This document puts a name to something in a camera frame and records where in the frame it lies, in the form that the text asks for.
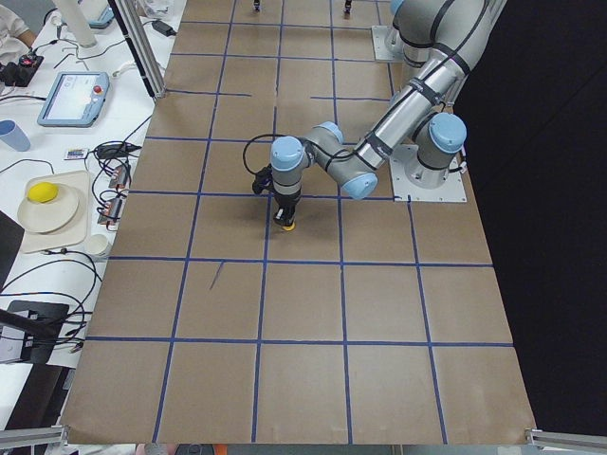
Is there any beige plate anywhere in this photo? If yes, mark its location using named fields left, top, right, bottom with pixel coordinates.
left=17, top=185, right=79, bottom=233

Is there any teach pendant tablet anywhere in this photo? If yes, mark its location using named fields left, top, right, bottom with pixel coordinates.
left=37, top=71, right=110, bottom=128

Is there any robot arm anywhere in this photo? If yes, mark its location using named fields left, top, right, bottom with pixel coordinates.
left=266, top=1, right=491, bottom=229

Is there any aluminium frame post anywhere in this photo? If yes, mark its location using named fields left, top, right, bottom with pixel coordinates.
left=108, top=0, right=166, bottom=100

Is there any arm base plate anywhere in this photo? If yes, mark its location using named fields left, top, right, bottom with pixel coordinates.
left=371, top=26, right=404, bottom=63
left=389, top=144, right=468, bottom=203

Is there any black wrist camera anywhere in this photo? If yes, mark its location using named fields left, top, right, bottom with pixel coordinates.
left=251, top=165, right=273, bottom=195

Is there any white paper cup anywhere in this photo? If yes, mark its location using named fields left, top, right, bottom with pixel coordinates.
left=83, top=234, right=112, bottom=262

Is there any blue cup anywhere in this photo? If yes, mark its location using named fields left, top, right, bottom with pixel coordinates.
left=0, top=119, right=30, bottom=152

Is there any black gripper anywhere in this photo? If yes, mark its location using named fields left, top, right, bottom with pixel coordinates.
left=274, top=191, right=301, bottom=219

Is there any yellow lemon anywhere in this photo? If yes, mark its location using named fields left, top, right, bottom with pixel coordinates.
left=27, top=181, right=59, bottom=204

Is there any beige tray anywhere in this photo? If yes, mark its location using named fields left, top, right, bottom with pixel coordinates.
left=17, top=171, right=91, bottom=253

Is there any black power adapter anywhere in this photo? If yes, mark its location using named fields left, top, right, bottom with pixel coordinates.
left=152, top=20, right=176, bottom=37

